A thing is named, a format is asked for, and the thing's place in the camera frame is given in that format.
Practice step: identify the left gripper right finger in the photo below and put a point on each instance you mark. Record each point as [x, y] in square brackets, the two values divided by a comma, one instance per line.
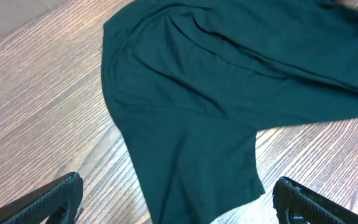
[297, 204]

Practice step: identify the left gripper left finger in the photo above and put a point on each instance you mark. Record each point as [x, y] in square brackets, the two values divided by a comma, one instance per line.
[54, 203]

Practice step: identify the dark green t-shirt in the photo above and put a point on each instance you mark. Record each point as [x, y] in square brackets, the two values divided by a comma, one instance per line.
[190, 83]

